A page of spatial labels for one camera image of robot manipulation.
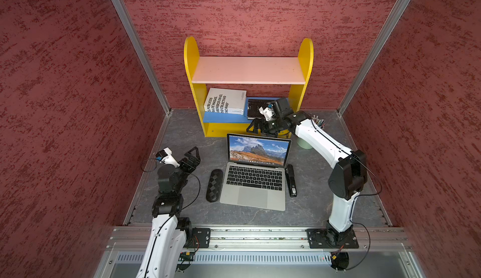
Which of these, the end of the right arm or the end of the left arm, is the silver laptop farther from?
the end of the left arm

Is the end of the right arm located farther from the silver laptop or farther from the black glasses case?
the black glasses case

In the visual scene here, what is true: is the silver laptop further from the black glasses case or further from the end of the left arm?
the end of the left arm

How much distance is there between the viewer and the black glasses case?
2.77ft

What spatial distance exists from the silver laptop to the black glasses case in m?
0.02

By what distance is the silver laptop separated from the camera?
85 cm
